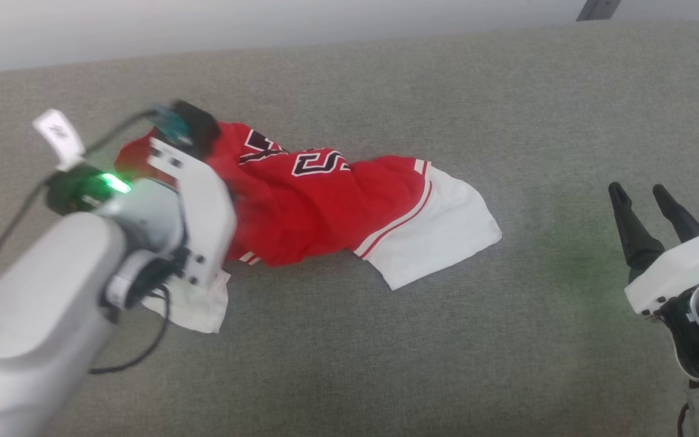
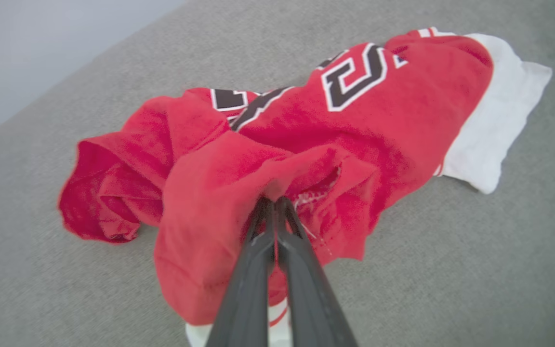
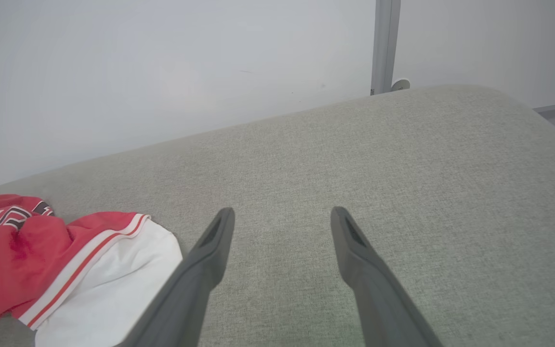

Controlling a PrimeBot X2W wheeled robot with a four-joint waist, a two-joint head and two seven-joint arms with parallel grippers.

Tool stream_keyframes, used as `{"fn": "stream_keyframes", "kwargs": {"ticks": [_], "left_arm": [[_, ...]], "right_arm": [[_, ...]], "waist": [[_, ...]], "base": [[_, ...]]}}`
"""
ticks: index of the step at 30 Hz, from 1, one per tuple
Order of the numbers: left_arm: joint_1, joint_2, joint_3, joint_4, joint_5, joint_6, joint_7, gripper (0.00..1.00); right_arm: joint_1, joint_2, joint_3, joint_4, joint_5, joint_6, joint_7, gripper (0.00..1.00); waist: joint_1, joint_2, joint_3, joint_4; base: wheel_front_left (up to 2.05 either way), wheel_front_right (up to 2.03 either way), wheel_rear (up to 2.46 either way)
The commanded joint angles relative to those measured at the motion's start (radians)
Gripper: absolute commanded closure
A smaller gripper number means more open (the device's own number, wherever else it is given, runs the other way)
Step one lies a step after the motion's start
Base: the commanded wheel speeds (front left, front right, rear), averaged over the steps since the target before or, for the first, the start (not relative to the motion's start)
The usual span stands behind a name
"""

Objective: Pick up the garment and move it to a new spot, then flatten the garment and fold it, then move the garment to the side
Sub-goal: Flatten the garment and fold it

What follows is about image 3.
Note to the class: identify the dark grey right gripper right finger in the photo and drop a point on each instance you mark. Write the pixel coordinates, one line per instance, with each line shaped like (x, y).
(378, 299)

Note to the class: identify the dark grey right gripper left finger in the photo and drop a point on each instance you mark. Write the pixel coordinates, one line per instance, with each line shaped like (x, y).
(195, 284)

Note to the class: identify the grey rounded pole bracket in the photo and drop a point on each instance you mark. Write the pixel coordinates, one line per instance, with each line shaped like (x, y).
(401, 84)

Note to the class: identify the grey metal pole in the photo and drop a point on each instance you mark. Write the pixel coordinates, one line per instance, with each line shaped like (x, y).
(384, 43)

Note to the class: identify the red and white shirt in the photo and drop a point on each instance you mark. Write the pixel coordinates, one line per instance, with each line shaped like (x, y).
(41, 260)

